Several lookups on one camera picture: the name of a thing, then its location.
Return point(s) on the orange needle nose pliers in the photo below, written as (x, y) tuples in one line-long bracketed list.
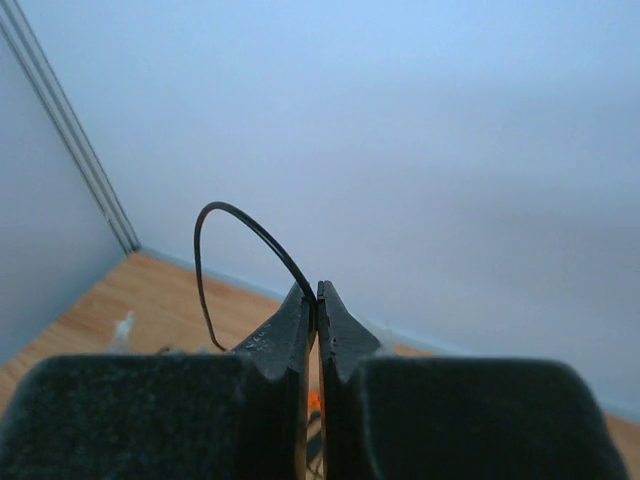
[(314, 403)]

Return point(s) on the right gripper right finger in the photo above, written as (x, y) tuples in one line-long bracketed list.
[(387, 416)]

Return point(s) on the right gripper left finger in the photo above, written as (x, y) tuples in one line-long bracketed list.
[(238, 415)]

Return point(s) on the left aluminium frame post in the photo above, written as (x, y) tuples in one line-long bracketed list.
[(22, 39)]

